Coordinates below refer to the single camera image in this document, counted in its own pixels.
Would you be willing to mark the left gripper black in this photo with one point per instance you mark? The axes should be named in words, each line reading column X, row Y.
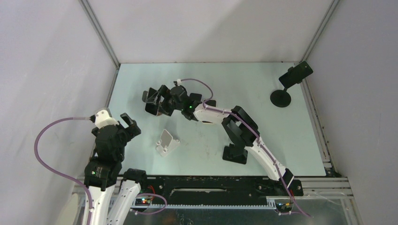
column 133, row 130

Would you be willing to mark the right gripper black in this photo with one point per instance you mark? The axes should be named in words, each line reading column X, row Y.
column 164, row 108

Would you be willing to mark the phone with white case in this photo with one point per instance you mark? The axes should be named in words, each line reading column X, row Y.
column 151, row 105

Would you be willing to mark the phone with lilac case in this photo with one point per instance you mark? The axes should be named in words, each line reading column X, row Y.
column 196, row 97

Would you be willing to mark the phone with cream case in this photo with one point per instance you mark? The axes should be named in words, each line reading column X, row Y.
column 210, row 102

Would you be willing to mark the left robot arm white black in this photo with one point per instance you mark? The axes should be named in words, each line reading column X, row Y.
column 102, row 171

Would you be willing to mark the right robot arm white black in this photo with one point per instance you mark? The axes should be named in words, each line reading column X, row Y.
column 238, row 125

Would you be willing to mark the grey stand wooden round base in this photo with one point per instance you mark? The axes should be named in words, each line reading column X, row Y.
column 143, row 95

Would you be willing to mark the white folding phone stand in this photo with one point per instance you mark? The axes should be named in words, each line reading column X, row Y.
column 167, row 143

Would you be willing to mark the black folding phone stand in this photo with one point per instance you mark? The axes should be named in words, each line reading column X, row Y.
column 235, row 154

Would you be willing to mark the black round base phone stand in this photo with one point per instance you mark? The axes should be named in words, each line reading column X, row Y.
column 280, row 98

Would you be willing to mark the black phone on round stand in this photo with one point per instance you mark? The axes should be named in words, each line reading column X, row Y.
column 295, row 75

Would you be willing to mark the left circuit board with LEDs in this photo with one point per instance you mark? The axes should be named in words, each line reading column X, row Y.
column 142, row 202

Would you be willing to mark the circuit board with leds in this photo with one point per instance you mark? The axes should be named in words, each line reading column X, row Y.
column 284, row 207
column 142, row 202

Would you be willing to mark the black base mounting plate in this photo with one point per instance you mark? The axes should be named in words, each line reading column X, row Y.
column 219, row 190

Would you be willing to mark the right circuit board with LEDs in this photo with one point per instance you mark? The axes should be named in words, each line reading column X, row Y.
column 284, row 207

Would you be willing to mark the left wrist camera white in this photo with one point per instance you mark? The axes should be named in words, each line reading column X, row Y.
column 104, row 118

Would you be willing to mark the grey slotted cable duct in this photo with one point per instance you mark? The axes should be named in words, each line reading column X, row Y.
column 269, row 205

